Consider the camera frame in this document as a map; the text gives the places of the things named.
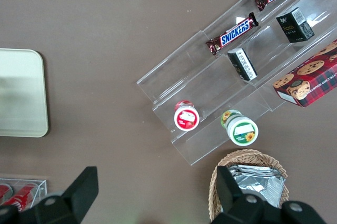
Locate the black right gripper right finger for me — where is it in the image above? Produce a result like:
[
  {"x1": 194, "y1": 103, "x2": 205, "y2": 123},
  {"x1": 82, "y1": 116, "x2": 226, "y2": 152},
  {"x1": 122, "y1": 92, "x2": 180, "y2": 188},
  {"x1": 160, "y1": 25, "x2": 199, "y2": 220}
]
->
[{"x1": 210, "y1": 165, "x2": 276, "y2": 224}]

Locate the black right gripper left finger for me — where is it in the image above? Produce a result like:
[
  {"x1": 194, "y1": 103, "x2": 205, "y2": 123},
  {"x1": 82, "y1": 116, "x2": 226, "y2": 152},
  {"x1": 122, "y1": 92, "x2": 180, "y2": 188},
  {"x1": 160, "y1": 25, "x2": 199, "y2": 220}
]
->
[{"x1": 19, "y1": 166, "x2": 100, "y2": 224}]

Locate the light wicker basket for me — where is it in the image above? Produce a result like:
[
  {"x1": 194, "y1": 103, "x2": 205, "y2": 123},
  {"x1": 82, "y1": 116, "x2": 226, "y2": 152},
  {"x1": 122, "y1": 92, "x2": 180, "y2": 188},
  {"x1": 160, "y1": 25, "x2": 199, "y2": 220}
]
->
[{"x1": 208, "y1": 149, "x2": 291, "y2": 224}]

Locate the beige plastic tray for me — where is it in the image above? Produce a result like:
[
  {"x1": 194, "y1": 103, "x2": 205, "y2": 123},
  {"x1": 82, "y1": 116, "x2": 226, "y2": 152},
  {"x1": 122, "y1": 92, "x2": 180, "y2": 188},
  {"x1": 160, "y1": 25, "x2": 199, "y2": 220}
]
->
[{"x1": 0, "y1": 48, "x2": 49, "y2": 138}]

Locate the clear acrylic bottle rack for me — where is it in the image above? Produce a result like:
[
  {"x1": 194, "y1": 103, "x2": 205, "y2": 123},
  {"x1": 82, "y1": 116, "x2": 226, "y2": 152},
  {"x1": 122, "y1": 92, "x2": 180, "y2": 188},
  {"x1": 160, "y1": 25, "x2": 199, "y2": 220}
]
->
[{"x1": 0, "y1": 178, "x2": 48, "y2": 213}]

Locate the stack of foil trays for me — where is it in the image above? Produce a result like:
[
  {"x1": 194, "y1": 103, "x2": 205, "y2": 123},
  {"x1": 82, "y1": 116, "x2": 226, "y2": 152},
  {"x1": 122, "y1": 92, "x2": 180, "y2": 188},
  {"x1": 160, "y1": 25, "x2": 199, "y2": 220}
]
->
[{"x1": 227, "y1": 165, "x2": 286, "y2": 209}]

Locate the green lid jar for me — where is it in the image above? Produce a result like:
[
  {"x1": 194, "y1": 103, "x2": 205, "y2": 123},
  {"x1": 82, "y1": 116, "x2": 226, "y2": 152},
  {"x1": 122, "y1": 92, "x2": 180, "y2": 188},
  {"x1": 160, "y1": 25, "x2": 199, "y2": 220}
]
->
[{"x1": 220, "y1": 109, "x2": 259, "y2": 147}]

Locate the red lid jar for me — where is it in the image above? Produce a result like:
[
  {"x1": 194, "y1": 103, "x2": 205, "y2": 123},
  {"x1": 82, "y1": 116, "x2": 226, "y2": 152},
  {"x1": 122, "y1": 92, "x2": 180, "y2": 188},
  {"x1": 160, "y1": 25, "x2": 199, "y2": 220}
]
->
[{"x1": 173, "y1": 99, "x2": 201, "y2": 132}]

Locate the clear acrylic stepped stand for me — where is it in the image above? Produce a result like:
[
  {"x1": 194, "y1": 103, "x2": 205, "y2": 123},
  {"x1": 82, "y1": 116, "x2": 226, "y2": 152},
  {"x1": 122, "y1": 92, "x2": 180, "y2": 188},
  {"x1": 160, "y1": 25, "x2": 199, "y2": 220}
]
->
[{"x1": 136, "y1": 0, "x2": 337, "y2": 167}]

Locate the small black box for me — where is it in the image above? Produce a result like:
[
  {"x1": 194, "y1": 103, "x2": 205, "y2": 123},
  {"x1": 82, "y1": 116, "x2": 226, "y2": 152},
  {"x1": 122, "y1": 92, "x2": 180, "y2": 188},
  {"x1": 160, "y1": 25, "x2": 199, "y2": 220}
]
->
[
  {"x1": 226, "y1": 47, "x2": 259, "y2": 82},
  {"x1": 275, "y1": 7, "x2": 315, "y2": 44}
]

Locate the red plaid cookie box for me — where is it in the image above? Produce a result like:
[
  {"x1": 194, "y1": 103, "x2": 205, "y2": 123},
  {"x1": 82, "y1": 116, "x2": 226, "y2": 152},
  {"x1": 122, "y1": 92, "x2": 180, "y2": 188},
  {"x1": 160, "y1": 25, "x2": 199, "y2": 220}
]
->
[{"x1": 272, "y1": 39, "x2": 337, "y2": 108}]

